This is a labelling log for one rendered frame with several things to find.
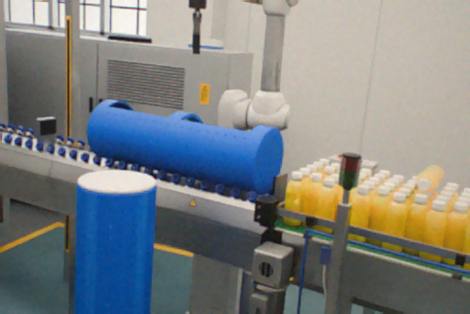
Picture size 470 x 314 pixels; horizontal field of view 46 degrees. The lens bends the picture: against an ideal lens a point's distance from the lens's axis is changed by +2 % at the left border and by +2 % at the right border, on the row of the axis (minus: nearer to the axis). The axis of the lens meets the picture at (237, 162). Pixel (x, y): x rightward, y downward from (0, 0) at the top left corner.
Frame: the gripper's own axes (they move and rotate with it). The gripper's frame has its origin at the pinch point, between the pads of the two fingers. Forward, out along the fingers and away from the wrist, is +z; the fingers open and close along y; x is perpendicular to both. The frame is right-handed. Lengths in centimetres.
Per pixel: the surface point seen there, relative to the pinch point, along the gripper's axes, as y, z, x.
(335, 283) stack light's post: -85, 62, -45
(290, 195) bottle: -50, 46, -36
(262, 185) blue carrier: -31, 49, -28
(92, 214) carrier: -58, 51, 36
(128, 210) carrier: -59, 49, 23
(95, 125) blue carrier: 10, 38, 44
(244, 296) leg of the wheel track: -38, 97, -23
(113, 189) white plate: -57, 42, 28
